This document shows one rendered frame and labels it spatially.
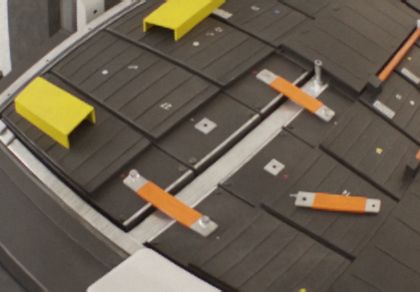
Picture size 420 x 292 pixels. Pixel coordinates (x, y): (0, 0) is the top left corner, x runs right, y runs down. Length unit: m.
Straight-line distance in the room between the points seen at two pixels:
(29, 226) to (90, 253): 0.11
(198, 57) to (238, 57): 0.06
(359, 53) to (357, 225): 0.41
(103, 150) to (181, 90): 0.16
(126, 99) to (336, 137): 0.33
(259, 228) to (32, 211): 0.33
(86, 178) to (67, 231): 0.22
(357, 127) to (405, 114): 0.13
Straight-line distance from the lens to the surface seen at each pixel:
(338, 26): 1.55
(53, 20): 2.33
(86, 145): 1.32
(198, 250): 1.18
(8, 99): 1.47
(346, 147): 1.30
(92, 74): 1.44
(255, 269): 1.14
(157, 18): 1.50
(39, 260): 1.05
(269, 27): 1.52
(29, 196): 1.12
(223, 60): 1.44
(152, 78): 1.41
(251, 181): 1.26
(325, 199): 1.22
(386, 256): 1.15
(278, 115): 1.37
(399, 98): 1.42
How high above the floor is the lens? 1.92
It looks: 45 degrees down
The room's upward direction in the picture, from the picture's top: 3 degrees counter-clockwise
